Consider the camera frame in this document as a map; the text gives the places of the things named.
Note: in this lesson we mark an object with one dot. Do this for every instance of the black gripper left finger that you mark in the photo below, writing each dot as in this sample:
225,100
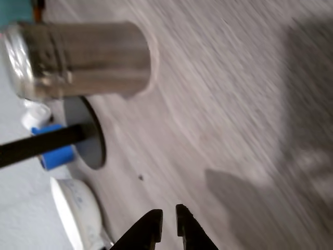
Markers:
148,229

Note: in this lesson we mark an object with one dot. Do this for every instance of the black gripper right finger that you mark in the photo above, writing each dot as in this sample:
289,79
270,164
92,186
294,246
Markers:
191,231

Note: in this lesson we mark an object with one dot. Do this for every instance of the shiny steel cup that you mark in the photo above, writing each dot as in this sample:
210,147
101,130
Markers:
91,60

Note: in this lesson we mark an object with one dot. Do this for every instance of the white floral bowl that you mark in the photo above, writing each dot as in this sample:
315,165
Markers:
78,211

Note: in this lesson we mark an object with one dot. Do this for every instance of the blue block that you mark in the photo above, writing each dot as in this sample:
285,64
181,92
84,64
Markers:
58,156

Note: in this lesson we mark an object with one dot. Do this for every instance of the small white object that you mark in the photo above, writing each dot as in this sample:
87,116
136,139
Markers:
35,117

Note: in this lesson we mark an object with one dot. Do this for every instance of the teal object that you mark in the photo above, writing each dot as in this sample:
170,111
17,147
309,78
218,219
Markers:
15,10

